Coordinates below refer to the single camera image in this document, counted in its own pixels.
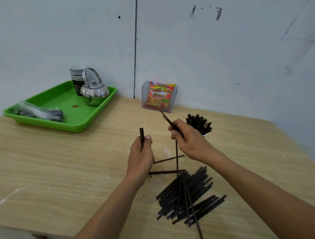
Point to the person's right thumb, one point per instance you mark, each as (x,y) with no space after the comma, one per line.
(177,137)

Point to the clear acrylic holder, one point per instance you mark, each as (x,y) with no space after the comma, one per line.
(144,98)

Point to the clear plastic bag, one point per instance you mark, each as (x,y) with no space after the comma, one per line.
(39,112)

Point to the person's right hand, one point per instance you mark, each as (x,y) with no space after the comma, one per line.
(194,142)

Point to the upright bundle of black chopsticks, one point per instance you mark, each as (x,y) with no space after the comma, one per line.
(198,124)

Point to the red orange snack packet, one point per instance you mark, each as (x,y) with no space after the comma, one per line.
(158,97)

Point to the stack of paper cups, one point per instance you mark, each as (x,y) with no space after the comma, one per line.
(76,76)

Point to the person's left thumb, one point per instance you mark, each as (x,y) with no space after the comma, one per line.
(148,141)

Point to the person's left hand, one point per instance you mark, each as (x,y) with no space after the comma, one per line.
(140,160)

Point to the green plastic tray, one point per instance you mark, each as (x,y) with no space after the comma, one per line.
(64,103)

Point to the person's left forearm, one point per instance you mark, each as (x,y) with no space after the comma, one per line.
(113,209)

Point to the person's right forearm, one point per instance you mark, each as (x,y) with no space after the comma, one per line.
(260,197)

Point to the steel kettle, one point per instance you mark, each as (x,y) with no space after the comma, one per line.
(94,93)

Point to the pile of black chopsticks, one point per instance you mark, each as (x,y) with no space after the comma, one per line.
(177,197)

